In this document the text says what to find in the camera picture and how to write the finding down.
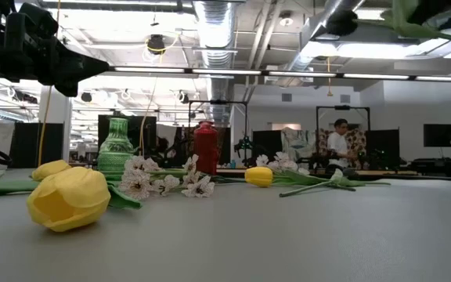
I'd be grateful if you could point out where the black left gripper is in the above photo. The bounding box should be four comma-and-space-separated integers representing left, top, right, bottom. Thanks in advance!
4, 3, 110, 98

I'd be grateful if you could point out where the black artificial tulip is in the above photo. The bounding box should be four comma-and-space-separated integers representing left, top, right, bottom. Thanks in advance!
279, 167, 391, 198
325, 0, 451, 47

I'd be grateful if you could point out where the yellow artificial tulip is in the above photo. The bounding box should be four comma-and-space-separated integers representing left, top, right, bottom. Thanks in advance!
244, 165, 358, 193
0, 159, 73, 198
26, 166, 143, 233

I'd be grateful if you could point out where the red glass vase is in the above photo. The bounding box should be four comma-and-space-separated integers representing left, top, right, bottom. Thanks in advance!
193, 120, 219, 176

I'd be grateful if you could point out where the green glass vase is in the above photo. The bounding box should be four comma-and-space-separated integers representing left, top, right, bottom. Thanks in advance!
96, 116, 136, 181

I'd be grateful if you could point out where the black room divider panel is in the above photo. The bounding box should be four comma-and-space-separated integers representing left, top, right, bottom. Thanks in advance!
366, 128, 401, 170
8, 122, 65, 169
251, 129, 284, 168

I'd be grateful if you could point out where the black monitor screen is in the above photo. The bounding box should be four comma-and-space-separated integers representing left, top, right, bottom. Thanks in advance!
97, 114, 158, 160

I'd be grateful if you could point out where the white panel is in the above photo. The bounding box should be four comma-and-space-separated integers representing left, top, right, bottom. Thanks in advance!
157, 124, 178, 157

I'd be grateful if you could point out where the round ceiling smoke detector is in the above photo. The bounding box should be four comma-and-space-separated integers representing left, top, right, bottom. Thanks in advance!
278, 10, 295, 27

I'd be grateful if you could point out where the floral patterned cloth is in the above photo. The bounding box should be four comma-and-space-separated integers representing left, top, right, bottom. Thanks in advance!
315, 128, 368, 170

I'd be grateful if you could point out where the dark background desk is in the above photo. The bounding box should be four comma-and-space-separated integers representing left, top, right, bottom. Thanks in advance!
408, 157, 451, 178

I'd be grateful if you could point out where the black bar with light strips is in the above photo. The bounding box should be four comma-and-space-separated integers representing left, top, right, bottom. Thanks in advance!
99, 65, 451, 84

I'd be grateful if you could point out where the person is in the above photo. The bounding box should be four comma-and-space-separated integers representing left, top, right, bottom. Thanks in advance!
325, 118, 362, 175

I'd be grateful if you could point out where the blue white printed cloth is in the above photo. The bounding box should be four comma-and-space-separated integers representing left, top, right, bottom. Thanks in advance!
281, 126, 317, 165

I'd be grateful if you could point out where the grey table mat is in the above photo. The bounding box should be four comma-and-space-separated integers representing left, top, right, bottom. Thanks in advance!
0, 168, 451, 282

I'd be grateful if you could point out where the black wall monitor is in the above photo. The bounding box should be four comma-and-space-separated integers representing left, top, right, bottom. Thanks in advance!
423, 123, 451, 148

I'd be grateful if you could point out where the silver smooth metal duct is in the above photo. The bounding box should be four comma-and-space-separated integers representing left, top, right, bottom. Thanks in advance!
280, 0, 367, 85

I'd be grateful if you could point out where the black metal frame stand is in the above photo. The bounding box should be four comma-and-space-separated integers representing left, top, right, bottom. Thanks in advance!
188, 99, 249, 165
315, 104, 371, 169

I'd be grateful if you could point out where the hanging yellow plug cord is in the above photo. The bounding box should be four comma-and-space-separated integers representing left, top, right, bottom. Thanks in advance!
326, 56, 334, 98

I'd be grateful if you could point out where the silver flexible ribbed duct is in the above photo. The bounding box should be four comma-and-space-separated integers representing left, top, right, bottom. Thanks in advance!
192, 0, 237, 125

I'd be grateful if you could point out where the black table frame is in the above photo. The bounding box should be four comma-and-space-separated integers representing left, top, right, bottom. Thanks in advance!
0, 166, 451, 184

